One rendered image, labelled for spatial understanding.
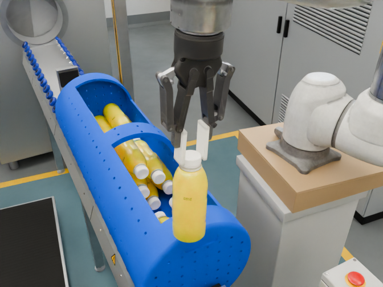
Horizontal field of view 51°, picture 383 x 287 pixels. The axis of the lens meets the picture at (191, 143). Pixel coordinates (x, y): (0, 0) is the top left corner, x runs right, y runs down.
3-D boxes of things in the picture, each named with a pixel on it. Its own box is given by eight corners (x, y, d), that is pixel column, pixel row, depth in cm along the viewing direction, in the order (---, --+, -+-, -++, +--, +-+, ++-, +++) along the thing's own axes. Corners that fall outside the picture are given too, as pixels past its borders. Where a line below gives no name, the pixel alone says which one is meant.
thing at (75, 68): (81, 94, 199) (76, 65, 190) (84, 97, 196) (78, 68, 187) (61, 98, 195) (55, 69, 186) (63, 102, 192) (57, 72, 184)
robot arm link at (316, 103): (296, 120, 139) (309, 60, 127) (346, 140, 129) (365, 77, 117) (271, 138, 128) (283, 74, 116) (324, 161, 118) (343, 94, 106)
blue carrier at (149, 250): (130, 128, 168) (124, 65, 152) (247, 287, 104) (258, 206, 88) (61, 146, 157) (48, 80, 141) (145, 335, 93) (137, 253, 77)
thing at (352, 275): (354, 271, 90) (355, 268, 89) (367, 283, 87) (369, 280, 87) (343, 277, 89) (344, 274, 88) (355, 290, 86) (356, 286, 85)
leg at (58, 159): (64, 168, 300) (47, 93, 264) (66, 172, 296) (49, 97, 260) (56, 170, 298) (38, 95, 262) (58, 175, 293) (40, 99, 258)
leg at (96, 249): (103, 262, 228) (87, 176, 192) (106, 269, 224) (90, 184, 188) (93, 266, 226) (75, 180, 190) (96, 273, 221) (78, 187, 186)
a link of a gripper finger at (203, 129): (197, 119, 70) (201, 118, 70) (195, 152, 74) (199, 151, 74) (206, 127, 68) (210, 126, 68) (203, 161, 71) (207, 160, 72)
